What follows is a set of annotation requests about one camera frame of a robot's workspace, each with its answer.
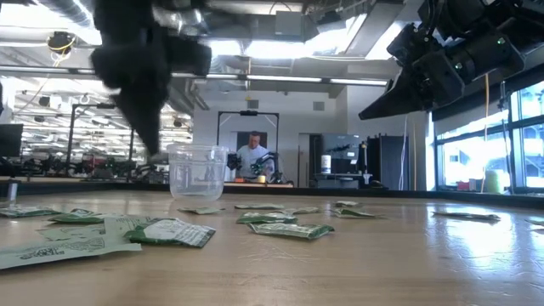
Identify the small metal post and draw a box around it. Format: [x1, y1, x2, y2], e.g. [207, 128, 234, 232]
[5, 179, 20, 203]

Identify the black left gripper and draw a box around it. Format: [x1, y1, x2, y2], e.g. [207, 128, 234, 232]
[91, 25, 171, 156]

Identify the pale green Stevia packet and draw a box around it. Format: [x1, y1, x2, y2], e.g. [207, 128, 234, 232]
[0, 235, 143, 271]
[177, 206, 225, 215]
[280, 206, 321, 215]
[36, 215, 152, 242]
[234, 203, 286, 211]
[432, 211, 502, 222]

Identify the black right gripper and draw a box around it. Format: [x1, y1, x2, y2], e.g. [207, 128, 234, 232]
[359, 49, 467, 121]

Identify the clear plastic cup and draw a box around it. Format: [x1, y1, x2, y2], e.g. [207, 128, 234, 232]
[166, 143, 230, 202]

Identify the long ceiling light rail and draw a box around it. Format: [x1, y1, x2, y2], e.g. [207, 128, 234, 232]
[0, 63, 388, 87]

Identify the grey cabinet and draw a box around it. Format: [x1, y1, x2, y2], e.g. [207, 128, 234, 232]
[320, 133, 362, 176]

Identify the black computer monitor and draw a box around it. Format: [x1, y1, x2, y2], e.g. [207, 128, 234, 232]
[0, 123, 25, 158]

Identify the distant wooden table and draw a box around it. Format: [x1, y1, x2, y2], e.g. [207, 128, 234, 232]
[218, 181, 295, 190]

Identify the grey ceiling box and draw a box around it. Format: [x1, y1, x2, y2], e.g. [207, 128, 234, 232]
[274, 10, 304, 37]

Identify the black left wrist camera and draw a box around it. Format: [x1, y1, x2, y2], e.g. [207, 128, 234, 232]
[164, 38, 213, 78]

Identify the yellow black ceiling cord reel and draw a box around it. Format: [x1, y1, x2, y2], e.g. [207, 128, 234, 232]
[46, 31, 77, 56]

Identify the silver ceiling duct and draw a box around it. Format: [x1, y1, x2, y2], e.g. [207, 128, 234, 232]
[37, 0, 105, 46]

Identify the yellow green object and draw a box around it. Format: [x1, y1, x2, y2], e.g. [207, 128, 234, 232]
[483, 169, 506, 195]

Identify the person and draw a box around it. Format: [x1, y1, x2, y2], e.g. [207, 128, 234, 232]
[235, 130, 276, 182]

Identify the black gantry frame with camera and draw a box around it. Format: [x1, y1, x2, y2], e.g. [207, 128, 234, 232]
[216, 110, 281, 150]

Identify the black metal table frame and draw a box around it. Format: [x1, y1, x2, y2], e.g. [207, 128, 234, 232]
[0, 178, 544, 210]

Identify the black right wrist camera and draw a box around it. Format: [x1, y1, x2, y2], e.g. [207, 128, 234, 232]
[385, 21, 431, 69]

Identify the black cabinet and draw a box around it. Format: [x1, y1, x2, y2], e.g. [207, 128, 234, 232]
[366, 133, 410, 191]

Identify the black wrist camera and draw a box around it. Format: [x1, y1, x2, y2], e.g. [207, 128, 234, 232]
[164, 38, 213, 78]
[385, 21, 431, 69]

